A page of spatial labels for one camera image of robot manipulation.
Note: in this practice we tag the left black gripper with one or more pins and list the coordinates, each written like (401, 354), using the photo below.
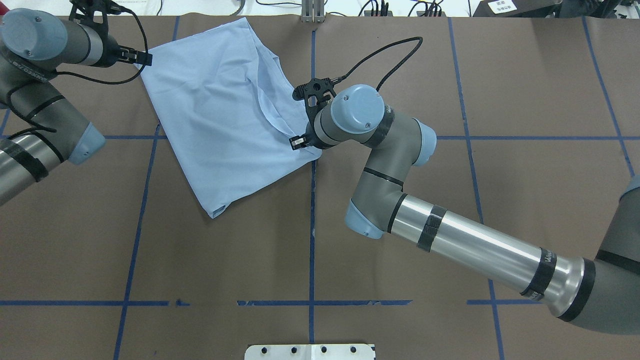
(111, 51)

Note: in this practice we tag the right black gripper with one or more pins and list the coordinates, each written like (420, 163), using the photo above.
(311, 138)

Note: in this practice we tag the light blue t-shirt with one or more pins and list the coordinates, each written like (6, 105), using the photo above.
(227, 109)

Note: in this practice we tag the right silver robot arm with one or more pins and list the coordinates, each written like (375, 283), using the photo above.
(599, 294)

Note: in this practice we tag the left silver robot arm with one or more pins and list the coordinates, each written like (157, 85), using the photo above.
(33, 44)

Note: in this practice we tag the black power adapter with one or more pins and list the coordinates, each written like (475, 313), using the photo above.
(497, 9)

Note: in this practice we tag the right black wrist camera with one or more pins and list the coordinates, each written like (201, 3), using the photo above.
(315, 94)

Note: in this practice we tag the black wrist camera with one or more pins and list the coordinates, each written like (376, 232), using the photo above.
(94, 13)
(315, 94)

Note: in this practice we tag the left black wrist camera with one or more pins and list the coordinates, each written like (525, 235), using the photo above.
(94, 13)

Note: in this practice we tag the aluminium frame post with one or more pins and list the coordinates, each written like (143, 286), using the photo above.
(313, 11)

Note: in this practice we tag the white pedestal column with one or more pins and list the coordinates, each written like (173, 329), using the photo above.
(328, 351)

